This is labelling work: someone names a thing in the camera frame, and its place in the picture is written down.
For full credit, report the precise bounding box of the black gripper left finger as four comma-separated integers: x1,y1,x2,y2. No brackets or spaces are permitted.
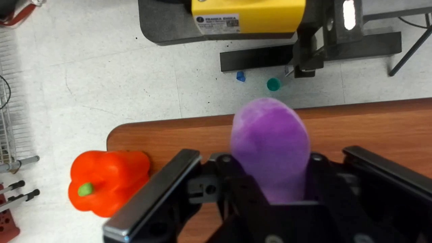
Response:
102,148,272,243

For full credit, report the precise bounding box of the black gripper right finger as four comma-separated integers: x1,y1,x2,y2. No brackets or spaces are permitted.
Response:
306,145,432,243

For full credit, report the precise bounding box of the purple plush toy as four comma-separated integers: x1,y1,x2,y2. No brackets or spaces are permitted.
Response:
230,96,312,207

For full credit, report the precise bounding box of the orange toy bell pepper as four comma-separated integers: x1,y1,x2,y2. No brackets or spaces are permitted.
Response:
68,150,153,219

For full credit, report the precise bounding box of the dark red block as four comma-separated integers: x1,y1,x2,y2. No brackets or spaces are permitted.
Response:
0,208,22,243

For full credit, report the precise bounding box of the small green cap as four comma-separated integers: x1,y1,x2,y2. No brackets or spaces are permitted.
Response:
267,77,284,94

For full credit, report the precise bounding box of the yellow emergency stop box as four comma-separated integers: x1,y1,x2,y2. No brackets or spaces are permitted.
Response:
191,0,308,37

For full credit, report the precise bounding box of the white wire rack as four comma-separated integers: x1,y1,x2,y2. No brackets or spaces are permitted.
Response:
0,26,41,175

